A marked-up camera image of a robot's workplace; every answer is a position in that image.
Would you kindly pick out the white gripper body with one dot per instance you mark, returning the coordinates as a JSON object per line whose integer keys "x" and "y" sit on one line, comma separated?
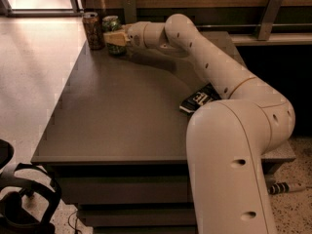
{"x": 135, "y": 35}

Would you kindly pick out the green soda can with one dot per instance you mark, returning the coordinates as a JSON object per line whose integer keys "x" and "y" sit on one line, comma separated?
{"x": 109, "y": 24}

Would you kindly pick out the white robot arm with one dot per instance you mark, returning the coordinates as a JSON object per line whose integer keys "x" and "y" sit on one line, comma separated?
{"x": 225, "y": 138}

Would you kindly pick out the orange soda can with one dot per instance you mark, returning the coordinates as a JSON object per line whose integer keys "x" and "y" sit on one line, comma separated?
{"x": 93, "y": 30}

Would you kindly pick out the blue kettle chips bag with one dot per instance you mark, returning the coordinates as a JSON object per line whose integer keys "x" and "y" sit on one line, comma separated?
{"x": 198, "y": 99}

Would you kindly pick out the grey drawer cabinet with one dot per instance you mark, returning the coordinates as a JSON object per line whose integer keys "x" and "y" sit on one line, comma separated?
{"x": 117, "y": 144}

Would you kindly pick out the black office chair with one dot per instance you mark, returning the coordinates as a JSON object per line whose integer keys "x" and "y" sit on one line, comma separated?
{"x": 14, "y": 219}

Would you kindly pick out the black and white power strip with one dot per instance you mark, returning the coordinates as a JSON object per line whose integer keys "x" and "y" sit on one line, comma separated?
{"x": 283, "y": 187}

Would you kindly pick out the left metal rail bracket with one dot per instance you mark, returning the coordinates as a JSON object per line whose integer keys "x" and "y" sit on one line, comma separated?
{"x": 130, "y": 10}

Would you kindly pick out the metal rail bracket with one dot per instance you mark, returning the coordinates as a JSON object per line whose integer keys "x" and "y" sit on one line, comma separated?
{"x": 269, "y": 15}
{"x": 130, "y": 10}

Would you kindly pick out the window frame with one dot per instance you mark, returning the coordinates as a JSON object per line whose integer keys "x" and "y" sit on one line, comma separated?
{"x": 41, "y": 8}

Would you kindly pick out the right metal rail bracket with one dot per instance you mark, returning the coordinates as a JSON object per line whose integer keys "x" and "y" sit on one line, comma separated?
{"x": 269, "y": 15}

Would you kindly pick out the horizontal metal rail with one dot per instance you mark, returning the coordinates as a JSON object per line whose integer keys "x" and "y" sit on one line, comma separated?
{"x": 295, "y": 26}

